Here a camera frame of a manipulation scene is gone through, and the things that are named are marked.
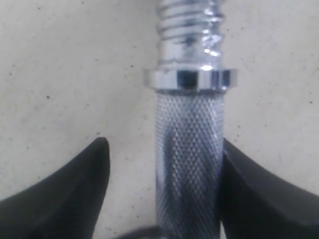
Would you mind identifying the chrome threaded dumbbell bar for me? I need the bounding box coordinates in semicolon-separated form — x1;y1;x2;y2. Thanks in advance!
145;0;237;239

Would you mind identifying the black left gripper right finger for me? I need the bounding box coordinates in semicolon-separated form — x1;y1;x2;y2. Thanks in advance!
220;140;319;239

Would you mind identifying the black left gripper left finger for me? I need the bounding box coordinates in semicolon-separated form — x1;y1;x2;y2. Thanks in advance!
0;137;110;239

